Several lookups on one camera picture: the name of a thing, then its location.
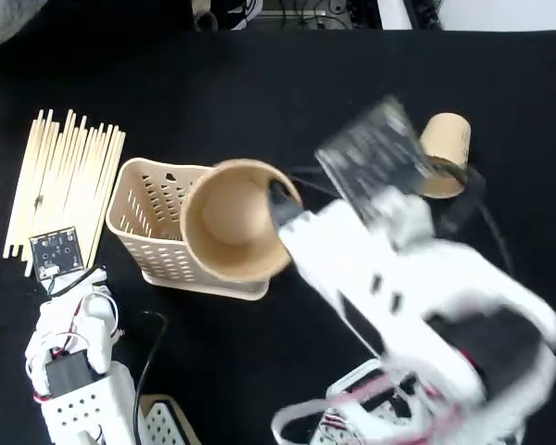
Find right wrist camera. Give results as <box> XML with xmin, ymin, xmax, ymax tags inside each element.
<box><xmin>314</xmin><ymin>95</ymin><xmax>440</xmax><ymax>224</ymax></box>

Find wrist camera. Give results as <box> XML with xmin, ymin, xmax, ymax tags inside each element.
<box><xmin>314</xmin><ymin>95</ymin><xmax>440</xmax><ymax>224</ymax></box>
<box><xmin>29</xmin><ymin>225</ymin><xmax>86</xmax><ymax>283</ymax></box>

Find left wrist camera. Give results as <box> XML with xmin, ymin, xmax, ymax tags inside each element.
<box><xmin>29</xmin><ymin>225</ymin><xmax>86</xmax><ymax>283</ymax></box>

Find beige plastic basket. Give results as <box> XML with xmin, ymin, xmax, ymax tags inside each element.
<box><xmin>105</xmin><ymin>157</ymin><xmax>271</xmax><ymax>301</ymax></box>

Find brown paper cup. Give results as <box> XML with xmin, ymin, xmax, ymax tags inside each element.
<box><xmin>418</xmin><ymin>111</ymin><xmax>473</xmax><ymax>200</ymax></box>
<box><xmin>180</xmin><ymin>159</ymin><xmax>304</xmax><ymax>284</ymax></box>

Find wooden chopstick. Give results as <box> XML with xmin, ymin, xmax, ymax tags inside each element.
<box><xmin>23</xmin><ymin>115</ymin><xmax>87</xmax><ymax>278</ymax></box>
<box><xmin>58</xmin><ymin>121</ymin><xmax>107</xmax><ymax>231</ymax></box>
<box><xmin>49</xmin><ymin>128</ymin><xmax>96</xmax><ymax>232</ymax></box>
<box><xmin>69</xmin><ymin>123</ymin><xmax>114</xmax><ymax>229</ymax></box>
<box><xmin>86</xmin><ymin>132</ymin><xmax>127</xmax><ymax>270</ymax></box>
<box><xmin>8</xmin><ymin>108</ymin><xmax>55</xmax><ymax>258</ymax></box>
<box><xmin>2</xmin><ymin>108</ymin><xmax>44</xmax><ymax>260</ymax></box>
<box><xmin>81</xmin><ymin>123</ymin><xmax>120</xmax><ymax>269</ymax></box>
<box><xmin>16</xmin><ymin>108</ymin><xmax>74</xmax><ymax>257</ymax></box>

